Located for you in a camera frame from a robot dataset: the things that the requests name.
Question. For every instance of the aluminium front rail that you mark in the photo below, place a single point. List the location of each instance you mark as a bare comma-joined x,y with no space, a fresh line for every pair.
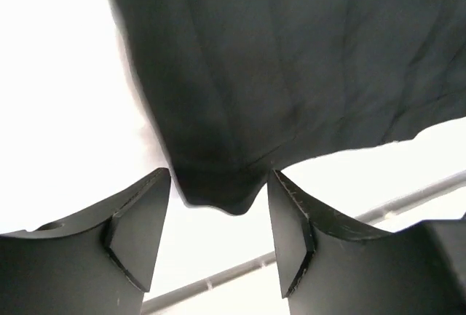
291,253

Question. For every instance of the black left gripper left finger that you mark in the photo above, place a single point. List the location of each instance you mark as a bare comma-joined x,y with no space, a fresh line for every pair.
99,260

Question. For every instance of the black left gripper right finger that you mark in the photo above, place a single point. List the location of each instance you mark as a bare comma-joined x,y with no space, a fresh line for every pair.
364,267

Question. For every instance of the black pleated skirt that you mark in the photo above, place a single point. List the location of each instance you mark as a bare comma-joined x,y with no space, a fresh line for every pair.
238,88

